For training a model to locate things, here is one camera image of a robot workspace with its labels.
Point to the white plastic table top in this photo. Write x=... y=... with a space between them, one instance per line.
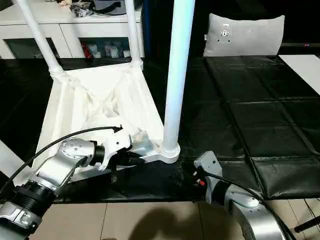
x=100 y=100

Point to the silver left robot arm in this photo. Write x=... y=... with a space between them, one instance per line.
x=55 y=170

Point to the black floor stand leg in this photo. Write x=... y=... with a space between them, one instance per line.
x=307 y=225

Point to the white sideboard cabinet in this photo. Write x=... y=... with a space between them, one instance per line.
x=65 y=30

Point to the colourful clutter bundle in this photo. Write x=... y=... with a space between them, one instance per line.
x=75 y=7

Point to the white flat board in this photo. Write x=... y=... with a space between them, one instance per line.
x=305 y=70

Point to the grey pillow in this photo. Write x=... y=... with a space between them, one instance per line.
x=245 y=35

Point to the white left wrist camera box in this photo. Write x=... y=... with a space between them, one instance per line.
x=117 y=142

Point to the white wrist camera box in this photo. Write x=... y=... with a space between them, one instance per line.
x=207 y=164
x=117 y=142

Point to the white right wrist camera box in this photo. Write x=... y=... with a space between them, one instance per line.
x=207 y=164

